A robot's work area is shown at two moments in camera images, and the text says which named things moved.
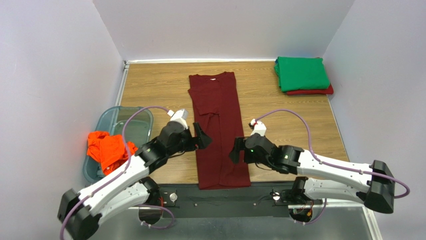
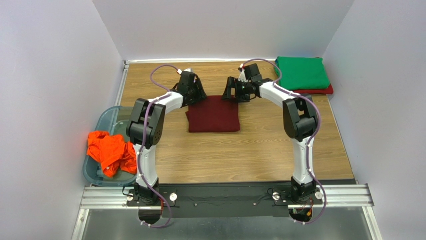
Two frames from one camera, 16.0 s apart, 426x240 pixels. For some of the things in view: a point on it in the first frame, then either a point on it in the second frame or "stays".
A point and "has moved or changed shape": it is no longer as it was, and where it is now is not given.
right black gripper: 241,148 → 230,90
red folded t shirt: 329,90 stays
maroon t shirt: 217,109 has moved or changed shape
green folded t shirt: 301,73 stays
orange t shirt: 108,149 stays
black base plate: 266,199 stays
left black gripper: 195,138 → 198,94
